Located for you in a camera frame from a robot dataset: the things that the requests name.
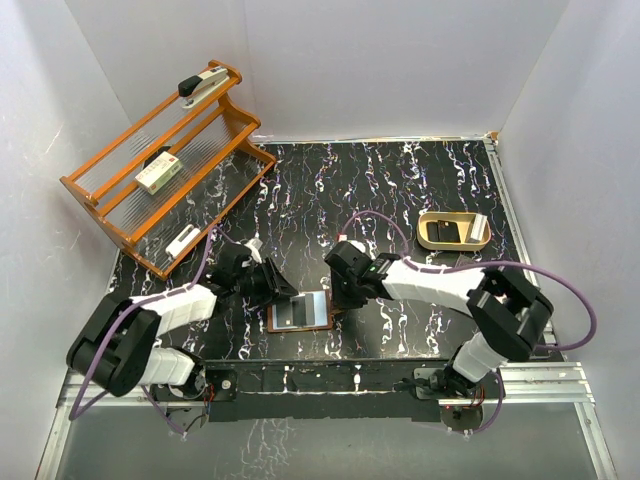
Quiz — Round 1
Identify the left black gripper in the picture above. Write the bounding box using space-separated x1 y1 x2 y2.
233 258 297 307

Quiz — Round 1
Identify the dark credit card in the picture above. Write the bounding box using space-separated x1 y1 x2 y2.
272 304 295 330
291 293 315 327

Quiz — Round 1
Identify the brown leather card holder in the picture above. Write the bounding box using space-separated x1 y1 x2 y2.
267 289 335 334

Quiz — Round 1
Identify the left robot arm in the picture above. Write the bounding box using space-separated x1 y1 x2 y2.
66 239 298 399

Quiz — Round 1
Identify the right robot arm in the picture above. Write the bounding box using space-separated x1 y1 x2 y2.
325 241 554 397

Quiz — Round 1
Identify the black card in tray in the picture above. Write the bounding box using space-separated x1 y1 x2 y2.
426 220 460 244

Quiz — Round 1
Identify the silver card in tray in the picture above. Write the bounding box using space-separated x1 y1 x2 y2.
467 213 487 244

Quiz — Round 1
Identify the small white box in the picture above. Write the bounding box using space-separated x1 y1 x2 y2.
165 224 201 259

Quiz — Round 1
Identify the beige oval tray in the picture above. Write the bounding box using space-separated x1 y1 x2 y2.
416 211 492 252

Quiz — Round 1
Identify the orange wooden shelf rack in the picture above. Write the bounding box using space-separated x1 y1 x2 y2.
60 60 276 279

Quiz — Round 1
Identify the white staples box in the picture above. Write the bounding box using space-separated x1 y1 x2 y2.
135 151 182 195

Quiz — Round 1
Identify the black and beige stapler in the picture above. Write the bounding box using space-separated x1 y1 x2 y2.
178 67 229 109

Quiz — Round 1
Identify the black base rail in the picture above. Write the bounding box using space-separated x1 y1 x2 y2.
149 357 506 424

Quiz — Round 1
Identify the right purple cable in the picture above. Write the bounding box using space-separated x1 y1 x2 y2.
339 209 599 436

